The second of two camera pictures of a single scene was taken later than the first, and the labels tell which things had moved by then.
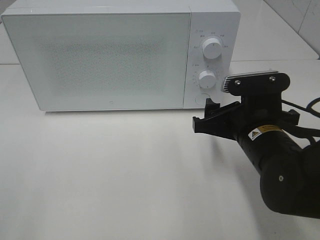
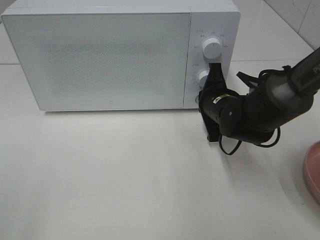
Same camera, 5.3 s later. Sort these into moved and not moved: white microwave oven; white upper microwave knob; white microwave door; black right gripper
Moved: black right gripper
Not moved: white upper microwave knob; white microwave door; white microwave oven
